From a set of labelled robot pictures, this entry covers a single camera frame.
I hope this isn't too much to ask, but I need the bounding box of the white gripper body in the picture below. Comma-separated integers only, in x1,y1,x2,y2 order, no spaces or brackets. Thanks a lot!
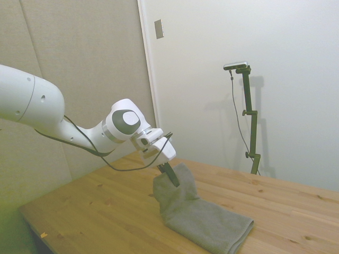
139,137,177,167

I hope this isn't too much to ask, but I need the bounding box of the grey terry towel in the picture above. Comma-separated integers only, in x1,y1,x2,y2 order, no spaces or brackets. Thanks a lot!
152,162,255,254

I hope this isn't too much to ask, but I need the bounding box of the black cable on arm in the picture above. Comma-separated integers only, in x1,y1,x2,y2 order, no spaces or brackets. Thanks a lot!
33,114,174,173

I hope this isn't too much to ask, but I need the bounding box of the white door frame trim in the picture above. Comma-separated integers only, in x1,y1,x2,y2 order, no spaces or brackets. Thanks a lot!
137,0,161,131

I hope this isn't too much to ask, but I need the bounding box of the dark green camera stand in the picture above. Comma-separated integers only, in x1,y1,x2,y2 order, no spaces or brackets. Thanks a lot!
235,66,262,175

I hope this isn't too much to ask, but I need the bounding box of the grey exterior camera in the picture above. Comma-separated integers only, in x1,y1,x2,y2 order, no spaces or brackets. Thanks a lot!
223,61,250,71

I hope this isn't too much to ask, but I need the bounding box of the grey wall switch plate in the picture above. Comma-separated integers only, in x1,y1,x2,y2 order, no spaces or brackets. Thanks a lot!
154,19,166,40

